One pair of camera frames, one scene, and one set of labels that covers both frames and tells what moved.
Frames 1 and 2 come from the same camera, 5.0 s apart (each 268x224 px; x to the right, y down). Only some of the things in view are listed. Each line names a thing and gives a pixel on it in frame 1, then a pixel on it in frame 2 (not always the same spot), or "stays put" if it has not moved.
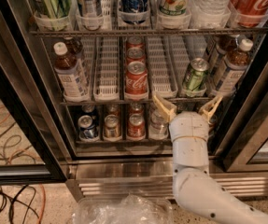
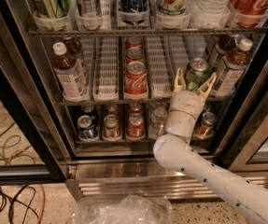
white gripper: (189, 125) to (187, 103)
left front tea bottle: (74, 88) stays put
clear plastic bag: (129, 209) stays put
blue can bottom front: (86, 130) stays put
